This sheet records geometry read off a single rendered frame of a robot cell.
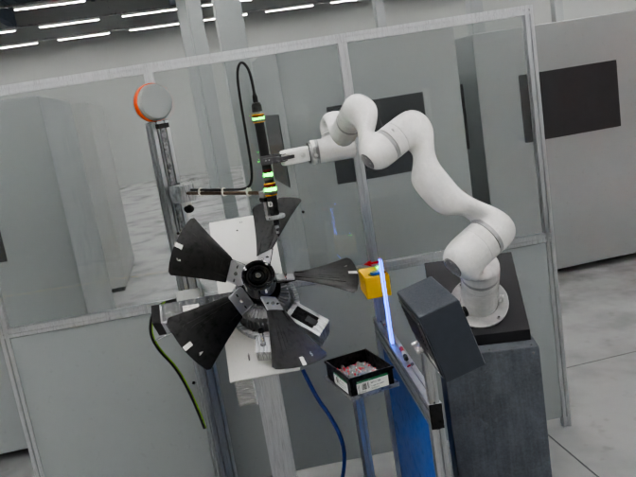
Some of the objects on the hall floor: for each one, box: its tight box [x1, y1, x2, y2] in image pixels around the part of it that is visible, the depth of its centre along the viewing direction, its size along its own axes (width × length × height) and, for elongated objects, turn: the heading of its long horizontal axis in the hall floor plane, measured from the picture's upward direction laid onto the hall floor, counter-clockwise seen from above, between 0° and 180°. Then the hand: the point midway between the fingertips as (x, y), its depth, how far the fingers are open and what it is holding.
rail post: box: [376, 337, 401, 477], centre depth 302 cm, size 4×4×78 cm
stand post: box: [255, 375, 296, 477], centre depth 275 cm, size 4×9×91 cm, turn 134°
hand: (266, 160), depth 244 cm, fingers closed on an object, 4 cm apart
